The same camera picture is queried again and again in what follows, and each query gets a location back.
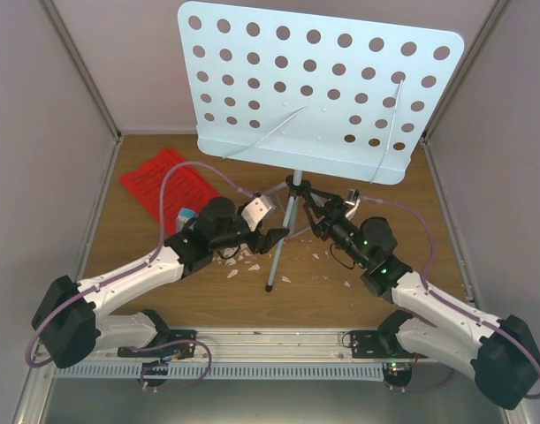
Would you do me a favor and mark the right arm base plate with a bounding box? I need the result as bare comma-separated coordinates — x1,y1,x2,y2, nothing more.
349,329,402,359

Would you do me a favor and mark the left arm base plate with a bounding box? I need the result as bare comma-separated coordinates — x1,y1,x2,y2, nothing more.
117,329,197,384

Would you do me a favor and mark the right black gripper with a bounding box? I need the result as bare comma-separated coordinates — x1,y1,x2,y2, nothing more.
304,187,369,268

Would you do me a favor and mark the light blue music stand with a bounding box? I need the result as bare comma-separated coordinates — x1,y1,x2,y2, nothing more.
176,0,467,293

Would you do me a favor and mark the purple cable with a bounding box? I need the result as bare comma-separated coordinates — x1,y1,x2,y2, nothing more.
25,161,257,368
361,196,540,399

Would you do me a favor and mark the aluminium front rail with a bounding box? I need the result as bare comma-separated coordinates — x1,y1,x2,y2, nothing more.
33,325,513,364

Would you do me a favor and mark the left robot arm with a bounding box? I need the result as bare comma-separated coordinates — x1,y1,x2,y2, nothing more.
31,195,289,368

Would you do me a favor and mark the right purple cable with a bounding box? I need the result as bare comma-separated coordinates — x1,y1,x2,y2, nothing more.
361,196,540,399

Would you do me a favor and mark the red sheet music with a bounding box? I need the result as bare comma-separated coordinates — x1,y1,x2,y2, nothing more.
156,148,186,169
120,148,222,224

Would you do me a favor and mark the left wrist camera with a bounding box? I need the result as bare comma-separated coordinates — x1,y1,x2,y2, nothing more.
240,194,277,231

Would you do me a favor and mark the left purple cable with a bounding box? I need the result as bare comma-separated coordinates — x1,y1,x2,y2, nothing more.
25,161,257,368

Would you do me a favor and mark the blue metronome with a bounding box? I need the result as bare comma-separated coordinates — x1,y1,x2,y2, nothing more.
176,208,198,232

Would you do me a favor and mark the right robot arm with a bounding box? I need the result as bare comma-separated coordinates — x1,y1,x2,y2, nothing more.
300,188,540,410

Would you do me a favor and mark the grey slotted cable duct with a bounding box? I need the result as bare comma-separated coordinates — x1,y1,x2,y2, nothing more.
55,361,384,382

